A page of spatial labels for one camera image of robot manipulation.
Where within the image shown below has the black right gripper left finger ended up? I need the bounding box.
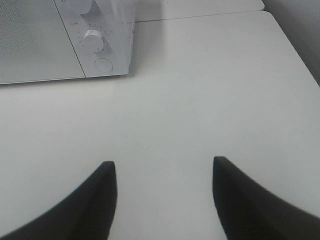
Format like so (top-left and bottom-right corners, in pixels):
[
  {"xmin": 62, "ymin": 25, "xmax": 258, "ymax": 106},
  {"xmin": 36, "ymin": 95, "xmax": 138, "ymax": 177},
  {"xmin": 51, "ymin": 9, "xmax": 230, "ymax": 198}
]
[{"xmin": 2, "ymin": 161, "xmax": 118, "ymax": 240}]

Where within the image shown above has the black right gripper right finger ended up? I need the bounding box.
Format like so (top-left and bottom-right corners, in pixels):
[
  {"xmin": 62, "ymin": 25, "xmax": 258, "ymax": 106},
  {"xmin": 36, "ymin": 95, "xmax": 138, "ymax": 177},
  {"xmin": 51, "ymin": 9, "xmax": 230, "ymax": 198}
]
[{"xmin": 212, "ymin": 156, "xmax": 320, "ymax": 240}]

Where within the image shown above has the round white door button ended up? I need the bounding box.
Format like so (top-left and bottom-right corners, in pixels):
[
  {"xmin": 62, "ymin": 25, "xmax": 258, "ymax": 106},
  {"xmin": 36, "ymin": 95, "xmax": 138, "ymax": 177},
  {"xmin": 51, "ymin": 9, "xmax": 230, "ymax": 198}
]
[{"xmin": 94, "ymin": 58, "xmax": 113, "ymax": 73}]

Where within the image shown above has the white timer knob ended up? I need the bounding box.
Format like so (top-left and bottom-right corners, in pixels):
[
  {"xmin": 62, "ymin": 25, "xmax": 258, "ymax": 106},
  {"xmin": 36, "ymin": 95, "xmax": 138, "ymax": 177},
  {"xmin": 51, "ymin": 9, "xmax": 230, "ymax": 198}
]
[{"xmin": 83, "ymin": 29, "xmax": 107, "ymax": 53}]

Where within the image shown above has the white microwave door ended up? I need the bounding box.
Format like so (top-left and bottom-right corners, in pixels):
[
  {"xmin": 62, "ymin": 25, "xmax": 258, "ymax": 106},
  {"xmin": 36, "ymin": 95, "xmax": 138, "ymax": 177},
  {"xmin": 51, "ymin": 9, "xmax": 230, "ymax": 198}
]
[{"xmin": 0, "ymin": 0, "xmax": 85, "ymax": 84}]

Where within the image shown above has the white microwave oven body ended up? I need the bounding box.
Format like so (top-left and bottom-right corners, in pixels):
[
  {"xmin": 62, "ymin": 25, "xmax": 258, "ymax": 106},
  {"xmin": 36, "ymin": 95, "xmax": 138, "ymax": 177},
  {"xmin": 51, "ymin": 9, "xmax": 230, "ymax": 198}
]
[{"xmin": 0, "ymin": 0, "xmax": 136, "ymax": 85}]

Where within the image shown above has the upper white power knob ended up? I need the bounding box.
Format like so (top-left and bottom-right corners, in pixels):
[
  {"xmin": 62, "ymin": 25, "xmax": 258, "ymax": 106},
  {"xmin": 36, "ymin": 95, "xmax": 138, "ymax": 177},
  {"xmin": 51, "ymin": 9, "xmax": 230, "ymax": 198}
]
[{"xmin": 73, "ymin": 0, "xmax": 95, "ymax": 15}]

